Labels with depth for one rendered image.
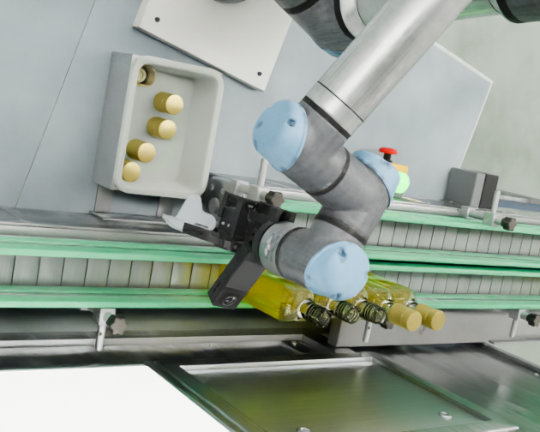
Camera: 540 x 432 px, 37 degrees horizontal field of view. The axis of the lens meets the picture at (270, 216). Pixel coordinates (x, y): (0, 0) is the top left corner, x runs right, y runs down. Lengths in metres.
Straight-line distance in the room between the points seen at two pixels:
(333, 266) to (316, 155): 0.14
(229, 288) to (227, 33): 0.50
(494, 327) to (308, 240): 1.00
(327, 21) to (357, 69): 0.37
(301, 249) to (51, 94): 0.53
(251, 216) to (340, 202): 0.19
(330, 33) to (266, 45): 0.21
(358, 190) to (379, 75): 0.15
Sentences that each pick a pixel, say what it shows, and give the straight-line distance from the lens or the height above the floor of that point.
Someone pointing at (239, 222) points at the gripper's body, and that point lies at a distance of 1.16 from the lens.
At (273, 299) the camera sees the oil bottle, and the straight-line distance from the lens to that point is 1.28.
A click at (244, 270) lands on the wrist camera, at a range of 1.16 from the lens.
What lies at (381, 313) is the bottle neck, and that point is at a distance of 1.32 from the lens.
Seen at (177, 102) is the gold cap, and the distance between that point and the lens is 1.39.
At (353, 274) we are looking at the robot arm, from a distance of 1.02.
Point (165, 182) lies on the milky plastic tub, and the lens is 1.44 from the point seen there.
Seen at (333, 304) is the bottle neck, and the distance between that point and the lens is 1.28.
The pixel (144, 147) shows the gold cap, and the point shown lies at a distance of 1.37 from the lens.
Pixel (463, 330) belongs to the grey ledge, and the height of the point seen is 0.88.
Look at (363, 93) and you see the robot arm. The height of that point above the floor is 1.30.
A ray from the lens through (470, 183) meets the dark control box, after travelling 1.88.
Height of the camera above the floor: 2.02
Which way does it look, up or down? 52 degrees down
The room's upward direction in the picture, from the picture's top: 110 degrees clockwise
